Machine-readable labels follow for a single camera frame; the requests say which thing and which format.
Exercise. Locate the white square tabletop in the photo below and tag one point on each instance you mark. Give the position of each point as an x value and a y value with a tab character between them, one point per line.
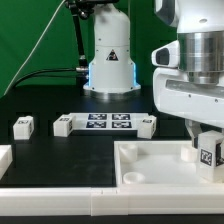
156	162

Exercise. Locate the white left fence piece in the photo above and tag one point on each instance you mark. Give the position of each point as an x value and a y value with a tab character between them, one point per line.
5	158

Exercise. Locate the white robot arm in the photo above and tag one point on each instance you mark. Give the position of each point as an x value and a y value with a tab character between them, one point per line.
198	50

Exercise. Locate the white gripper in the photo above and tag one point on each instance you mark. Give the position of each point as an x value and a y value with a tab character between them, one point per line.
175	95

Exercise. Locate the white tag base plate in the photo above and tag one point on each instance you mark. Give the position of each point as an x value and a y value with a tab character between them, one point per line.
108	121

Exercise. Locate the white front fence wall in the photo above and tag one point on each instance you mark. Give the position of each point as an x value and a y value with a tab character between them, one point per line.
100	202

